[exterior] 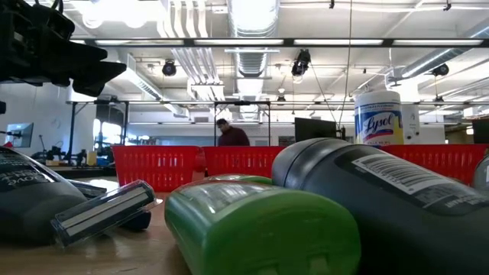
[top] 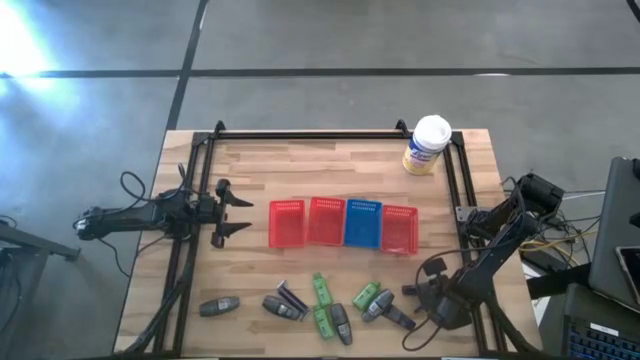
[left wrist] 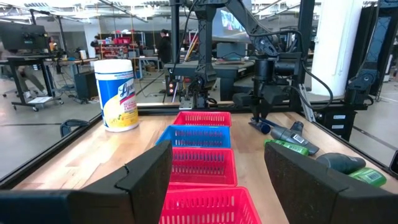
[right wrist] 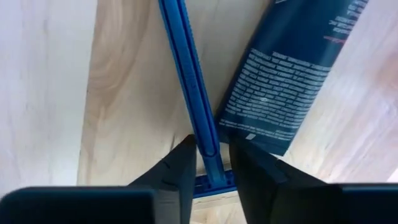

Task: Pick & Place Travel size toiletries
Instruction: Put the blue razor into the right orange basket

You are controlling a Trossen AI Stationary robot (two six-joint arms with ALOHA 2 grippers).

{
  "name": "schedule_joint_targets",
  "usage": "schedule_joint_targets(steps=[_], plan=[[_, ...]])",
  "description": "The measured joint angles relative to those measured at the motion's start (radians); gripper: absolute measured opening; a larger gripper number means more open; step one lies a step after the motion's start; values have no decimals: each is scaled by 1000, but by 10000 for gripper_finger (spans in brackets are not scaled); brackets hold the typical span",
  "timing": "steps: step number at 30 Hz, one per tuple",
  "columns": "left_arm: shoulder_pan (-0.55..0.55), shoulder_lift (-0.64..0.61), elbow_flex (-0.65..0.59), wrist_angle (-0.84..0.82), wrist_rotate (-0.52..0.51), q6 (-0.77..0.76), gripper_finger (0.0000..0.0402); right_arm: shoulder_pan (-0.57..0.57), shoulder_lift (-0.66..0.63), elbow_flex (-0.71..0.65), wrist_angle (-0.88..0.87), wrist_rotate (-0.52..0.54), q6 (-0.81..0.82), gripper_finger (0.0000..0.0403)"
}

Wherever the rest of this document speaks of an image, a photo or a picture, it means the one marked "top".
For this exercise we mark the white wipes canister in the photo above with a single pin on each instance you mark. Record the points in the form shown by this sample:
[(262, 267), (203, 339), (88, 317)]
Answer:
[(425, 150)]

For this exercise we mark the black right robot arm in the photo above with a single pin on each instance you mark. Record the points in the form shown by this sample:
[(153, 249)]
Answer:
[(480, 270)]

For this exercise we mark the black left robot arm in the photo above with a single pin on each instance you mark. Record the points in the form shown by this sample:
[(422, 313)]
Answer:
[(130, 216)]

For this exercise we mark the black metal table frame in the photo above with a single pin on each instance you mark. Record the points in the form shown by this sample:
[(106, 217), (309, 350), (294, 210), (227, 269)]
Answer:
[(310, 135)]

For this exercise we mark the green travel bottle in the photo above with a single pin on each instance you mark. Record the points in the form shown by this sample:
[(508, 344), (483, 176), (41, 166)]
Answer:
[(366, 295), (321, 289), (324, 322)]

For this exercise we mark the smartphone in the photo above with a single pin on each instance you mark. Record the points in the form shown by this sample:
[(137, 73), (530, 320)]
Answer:
[(631, 272)]

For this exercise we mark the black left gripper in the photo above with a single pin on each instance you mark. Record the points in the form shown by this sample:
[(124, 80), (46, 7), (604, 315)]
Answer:
[(216, 220)]

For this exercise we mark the black power adapter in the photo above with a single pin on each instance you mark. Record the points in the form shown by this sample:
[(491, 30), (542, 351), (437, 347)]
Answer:
[(537, 258)]

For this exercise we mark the red plastic basket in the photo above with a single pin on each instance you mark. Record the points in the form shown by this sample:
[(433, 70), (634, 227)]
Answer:
[(286, 225), (400, 230), (326, 222)]

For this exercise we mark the dark grey squeeze tube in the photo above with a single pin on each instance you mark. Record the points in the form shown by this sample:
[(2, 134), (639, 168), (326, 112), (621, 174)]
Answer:
[(401, 317)]

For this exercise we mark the black laptop with keyboard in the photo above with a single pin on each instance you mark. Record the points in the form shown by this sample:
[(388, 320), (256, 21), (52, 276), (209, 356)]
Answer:
[(600, 340)]

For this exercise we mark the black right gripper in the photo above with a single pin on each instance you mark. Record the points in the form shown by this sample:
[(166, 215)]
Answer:
[(434, 295)]

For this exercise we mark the blue plastic basket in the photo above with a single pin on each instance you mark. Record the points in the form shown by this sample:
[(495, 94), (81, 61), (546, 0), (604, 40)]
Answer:
[(363, 225)]

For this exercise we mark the grey deodorant stick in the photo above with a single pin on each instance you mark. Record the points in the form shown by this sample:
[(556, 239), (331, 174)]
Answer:
[(378, 305), (219, 306), (281, 307), (341, 322)]

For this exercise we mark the dark metal desk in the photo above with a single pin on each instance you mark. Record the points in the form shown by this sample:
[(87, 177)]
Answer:
[(35, 243)]

